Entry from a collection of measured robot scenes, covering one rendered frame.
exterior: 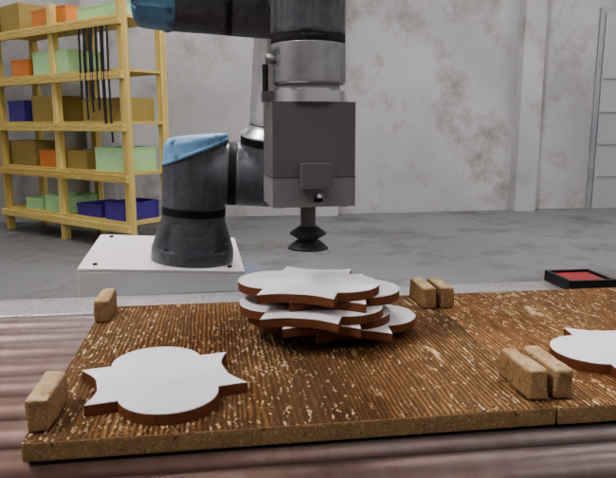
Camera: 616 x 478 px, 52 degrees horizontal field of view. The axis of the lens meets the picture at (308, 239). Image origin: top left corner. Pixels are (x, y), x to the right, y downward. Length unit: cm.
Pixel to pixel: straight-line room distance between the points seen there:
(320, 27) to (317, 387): 33
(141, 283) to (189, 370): 56
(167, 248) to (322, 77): 62
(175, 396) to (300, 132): 27
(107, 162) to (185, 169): 523
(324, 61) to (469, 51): 838
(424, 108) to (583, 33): 246
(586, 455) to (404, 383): 15
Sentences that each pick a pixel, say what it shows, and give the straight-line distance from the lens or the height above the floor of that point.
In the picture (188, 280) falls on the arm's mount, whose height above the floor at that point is 89.
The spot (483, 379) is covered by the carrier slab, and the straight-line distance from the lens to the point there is 60.
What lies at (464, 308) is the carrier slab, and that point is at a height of 94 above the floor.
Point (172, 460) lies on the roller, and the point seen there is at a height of 91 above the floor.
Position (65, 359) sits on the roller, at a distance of 71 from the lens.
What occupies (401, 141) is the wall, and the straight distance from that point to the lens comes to 861.
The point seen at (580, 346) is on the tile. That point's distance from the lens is 68.
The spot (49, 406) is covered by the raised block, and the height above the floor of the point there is 95.
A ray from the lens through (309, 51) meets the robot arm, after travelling 62.
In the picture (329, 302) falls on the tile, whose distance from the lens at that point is 61.
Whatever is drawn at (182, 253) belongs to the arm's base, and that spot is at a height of 94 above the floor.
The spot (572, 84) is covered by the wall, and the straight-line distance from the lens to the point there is 968.
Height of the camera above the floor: 116
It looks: 10 degrees down
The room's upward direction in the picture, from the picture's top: straight up
